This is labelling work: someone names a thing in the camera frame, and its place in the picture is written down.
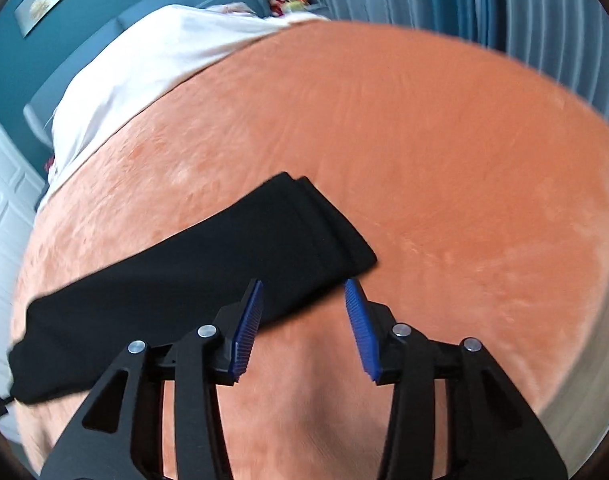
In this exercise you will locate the black pants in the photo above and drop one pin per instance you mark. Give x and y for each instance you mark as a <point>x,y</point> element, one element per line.
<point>184,270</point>

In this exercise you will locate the blue padded headboard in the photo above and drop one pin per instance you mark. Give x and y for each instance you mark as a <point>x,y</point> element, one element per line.
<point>92,57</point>

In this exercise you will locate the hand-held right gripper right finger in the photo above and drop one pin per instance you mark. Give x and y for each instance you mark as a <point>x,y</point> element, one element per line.
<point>362,332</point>

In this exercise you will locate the orange plush blanket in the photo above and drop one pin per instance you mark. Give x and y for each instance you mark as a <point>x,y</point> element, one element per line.
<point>384,160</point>

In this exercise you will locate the white bed sheet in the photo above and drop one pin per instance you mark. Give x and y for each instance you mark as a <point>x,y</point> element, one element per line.
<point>134,70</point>

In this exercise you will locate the blue curtain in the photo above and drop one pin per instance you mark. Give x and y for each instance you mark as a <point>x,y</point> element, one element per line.
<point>479,0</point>

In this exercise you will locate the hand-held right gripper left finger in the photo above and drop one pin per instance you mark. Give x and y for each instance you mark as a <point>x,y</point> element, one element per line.
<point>247,332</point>

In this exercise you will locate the white panelled wardrobe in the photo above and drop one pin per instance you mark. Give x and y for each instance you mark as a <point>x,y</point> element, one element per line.
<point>4,220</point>

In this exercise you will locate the pink lace pillow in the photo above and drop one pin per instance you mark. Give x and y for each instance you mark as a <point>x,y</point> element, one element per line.
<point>229,8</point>

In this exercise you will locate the grey-blue curtains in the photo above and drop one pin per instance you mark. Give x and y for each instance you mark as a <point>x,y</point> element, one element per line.
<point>564,20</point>

